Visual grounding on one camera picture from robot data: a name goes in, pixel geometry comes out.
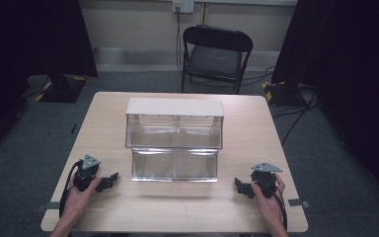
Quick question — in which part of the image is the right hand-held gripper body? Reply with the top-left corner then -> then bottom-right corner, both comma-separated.
250,161 -> 283,199

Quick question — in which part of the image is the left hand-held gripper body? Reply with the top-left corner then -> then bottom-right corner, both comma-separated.
73,153 -> 102,193

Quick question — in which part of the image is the person's right hand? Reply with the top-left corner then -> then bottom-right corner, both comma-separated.
251,173 -> 286,225

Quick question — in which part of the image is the person's left hand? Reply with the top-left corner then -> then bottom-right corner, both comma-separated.
63,176 -> 103,222

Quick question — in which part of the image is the grey tape strip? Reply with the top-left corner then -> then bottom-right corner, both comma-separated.
287,197 -> 312,208
36,200 -> 61,213

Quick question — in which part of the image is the clear acrylic drawer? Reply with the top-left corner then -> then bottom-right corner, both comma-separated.
130,147 -> 219,183

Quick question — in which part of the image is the clear acrylic drawer cabinet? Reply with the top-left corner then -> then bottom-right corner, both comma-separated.
124,97 -> 226,150

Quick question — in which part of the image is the black stand base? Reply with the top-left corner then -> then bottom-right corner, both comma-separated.
261,80 -> 312,108
35,73 -> 89,104

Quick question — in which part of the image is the black folding chair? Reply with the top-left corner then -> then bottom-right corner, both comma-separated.
180,24 -> 255,96

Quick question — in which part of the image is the dark curtain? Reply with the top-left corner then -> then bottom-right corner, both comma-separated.
0,0 -> 99,166
270,0 -> 379,205

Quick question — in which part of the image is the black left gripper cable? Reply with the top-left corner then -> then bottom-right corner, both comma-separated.
58,159 -> 84,219

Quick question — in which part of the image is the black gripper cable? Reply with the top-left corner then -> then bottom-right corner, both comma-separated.
271,186 -> 289,231
58,159 -> 84,219

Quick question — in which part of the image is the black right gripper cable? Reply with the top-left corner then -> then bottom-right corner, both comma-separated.
271,186 -> 289,231

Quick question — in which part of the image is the black floor cable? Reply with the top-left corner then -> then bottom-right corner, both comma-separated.
271,92 -> 320,146

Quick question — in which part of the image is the black wall socket cable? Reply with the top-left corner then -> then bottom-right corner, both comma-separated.
175,7 -> 184,75

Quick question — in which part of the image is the white wall socket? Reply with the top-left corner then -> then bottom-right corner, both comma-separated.
172,0 -> 195,15

